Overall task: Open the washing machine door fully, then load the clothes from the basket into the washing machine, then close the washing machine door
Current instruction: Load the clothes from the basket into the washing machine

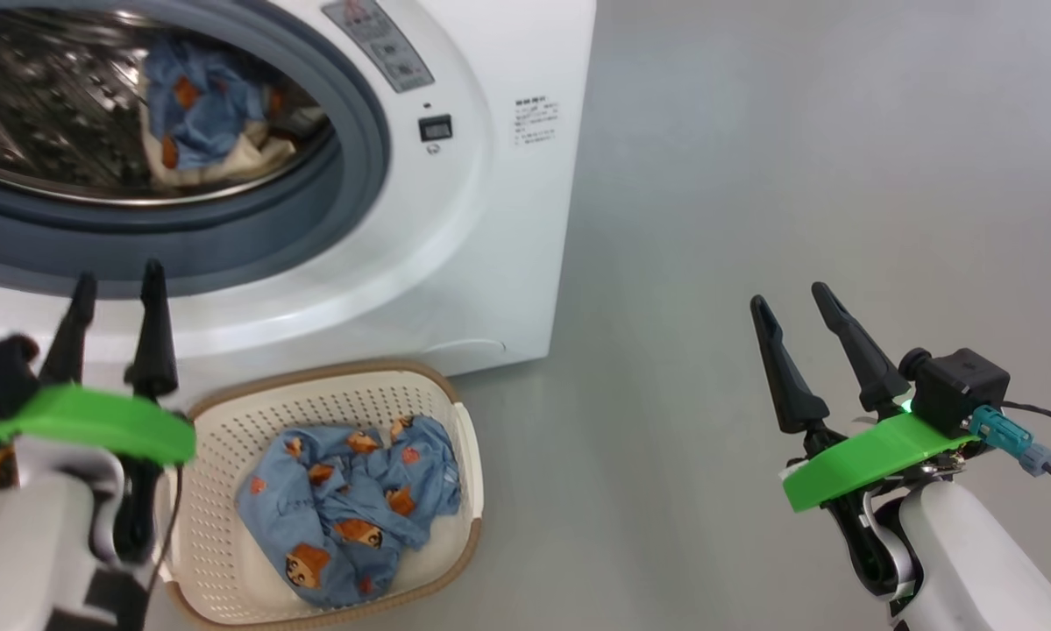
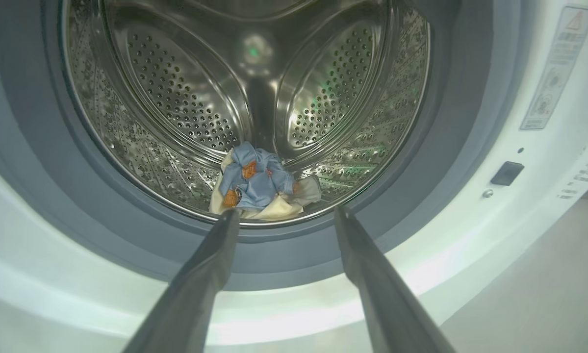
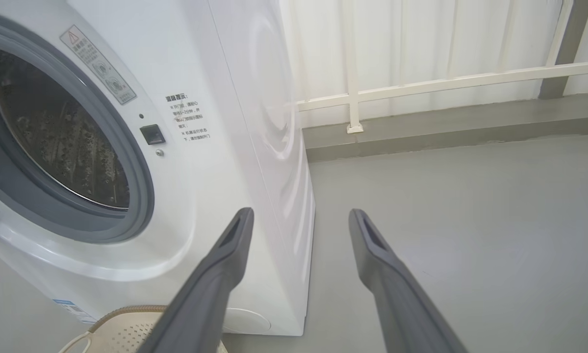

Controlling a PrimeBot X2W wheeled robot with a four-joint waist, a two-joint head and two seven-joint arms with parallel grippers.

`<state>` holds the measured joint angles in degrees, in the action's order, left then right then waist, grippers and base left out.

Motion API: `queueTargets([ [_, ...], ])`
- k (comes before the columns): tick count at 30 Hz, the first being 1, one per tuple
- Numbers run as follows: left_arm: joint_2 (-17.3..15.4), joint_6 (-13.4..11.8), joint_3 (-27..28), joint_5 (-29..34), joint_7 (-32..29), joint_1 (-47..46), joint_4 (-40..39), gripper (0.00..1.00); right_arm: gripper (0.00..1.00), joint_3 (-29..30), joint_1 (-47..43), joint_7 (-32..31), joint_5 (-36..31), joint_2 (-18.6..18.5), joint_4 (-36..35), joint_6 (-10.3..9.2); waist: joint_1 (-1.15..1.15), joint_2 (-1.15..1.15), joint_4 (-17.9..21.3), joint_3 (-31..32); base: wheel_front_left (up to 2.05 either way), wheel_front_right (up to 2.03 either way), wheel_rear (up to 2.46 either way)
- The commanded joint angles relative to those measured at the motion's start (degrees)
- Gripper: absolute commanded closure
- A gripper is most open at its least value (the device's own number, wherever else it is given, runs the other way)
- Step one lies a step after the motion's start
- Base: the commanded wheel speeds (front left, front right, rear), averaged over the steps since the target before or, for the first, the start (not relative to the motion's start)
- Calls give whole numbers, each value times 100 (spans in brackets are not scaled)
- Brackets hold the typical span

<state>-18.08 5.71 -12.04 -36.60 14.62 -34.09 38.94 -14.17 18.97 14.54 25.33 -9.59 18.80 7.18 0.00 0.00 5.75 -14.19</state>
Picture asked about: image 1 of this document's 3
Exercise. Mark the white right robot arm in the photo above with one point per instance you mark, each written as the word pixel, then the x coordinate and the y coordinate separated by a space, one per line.
pixel 981 561

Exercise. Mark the blue cartoon print garment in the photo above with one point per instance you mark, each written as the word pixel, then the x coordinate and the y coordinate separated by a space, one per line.
pixel 350 508

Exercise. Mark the black door lock socket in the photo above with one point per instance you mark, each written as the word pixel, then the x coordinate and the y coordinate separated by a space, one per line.
pixel 435 128

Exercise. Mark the round white filter cover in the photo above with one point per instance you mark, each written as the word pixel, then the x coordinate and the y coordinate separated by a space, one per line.
pixel 477 346

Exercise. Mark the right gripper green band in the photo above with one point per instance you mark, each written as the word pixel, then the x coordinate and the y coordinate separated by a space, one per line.
pixel 867 456

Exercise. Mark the stainless steel washer drum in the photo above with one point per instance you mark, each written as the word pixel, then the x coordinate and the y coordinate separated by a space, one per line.
pixel 52 105

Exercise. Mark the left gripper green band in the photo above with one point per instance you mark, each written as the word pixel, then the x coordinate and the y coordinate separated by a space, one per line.
pixel 95 421

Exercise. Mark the cream perforated plastic laundry basket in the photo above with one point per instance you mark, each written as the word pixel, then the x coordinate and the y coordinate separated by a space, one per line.
pixel 218 438

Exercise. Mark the white front-load washing machine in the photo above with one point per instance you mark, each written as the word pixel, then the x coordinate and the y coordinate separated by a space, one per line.
pixel 490 263

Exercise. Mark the blue garment with cream lining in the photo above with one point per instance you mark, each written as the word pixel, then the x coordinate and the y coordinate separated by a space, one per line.
pixel 201 114

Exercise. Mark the grey warning sticker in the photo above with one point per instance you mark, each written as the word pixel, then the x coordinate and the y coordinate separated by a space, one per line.
pixel 385 44

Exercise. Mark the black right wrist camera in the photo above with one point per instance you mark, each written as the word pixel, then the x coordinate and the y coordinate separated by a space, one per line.
pixel 959 390

